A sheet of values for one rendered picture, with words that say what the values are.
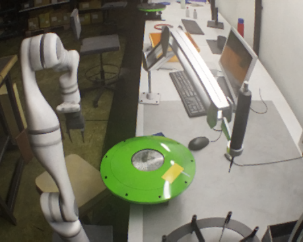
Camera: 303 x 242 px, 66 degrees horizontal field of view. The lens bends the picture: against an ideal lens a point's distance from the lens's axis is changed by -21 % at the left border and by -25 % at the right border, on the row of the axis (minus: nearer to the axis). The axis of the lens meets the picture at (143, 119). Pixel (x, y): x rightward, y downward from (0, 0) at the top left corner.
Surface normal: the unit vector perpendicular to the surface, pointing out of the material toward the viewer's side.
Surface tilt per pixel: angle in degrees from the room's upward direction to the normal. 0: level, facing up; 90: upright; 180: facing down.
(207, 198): 0
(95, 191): 0
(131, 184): 21
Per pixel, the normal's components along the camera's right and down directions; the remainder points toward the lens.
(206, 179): -0.04, -0.80
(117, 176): -0.33, -0.63
